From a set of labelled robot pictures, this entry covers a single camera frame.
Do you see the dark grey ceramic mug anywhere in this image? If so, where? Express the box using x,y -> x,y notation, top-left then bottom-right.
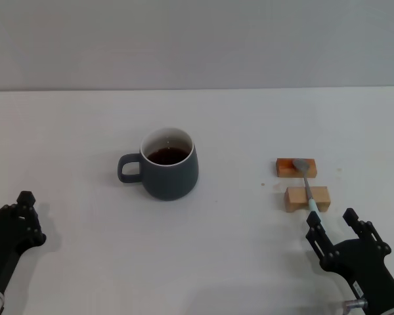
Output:
117,127 -> 200,202

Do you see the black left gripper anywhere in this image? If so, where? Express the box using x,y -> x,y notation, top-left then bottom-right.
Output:
0,190 -> 47,290

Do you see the blue handled metal spoon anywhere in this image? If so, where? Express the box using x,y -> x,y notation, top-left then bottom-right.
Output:
292,158 -> 328,230

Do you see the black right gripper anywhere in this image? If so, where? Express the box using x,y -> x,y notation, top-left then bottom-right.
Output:
305,207 -> 394,311

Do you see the notched light wooden block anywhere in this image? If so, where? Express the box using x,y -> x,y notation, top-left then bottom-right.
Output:
284,186 -> 332,213

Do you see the dark brown coffee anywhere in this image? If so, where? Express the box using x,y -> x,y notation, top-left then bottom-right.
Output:
146,147 -> 190,167

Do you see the stained wooden block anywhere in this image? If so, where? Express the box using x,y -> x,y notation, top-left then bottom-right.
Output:
276,157 -> 317,179

